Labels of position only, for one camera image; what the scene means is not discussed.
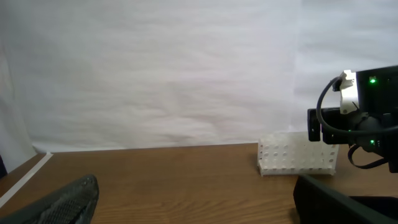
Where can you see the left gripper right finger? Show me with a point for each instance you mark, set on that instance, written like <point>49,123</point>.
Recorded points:
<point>326,208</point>

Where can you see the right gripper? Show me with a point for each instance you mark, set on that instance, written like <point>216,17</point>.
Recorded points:
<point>334,116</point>

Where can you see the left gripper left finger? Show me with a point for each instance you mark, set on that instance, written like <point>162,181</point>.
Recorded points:
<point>62,205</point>

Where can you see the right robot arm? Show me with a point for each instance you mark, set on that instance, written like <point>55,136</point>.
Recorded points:
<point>379,96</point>

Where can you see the white test tube rack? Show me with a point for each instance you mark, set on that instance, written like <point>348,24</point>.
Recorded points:
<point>289,155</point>

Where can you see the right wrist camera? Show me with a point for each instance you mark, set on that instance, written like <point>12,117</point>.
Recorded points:
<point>348,93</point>

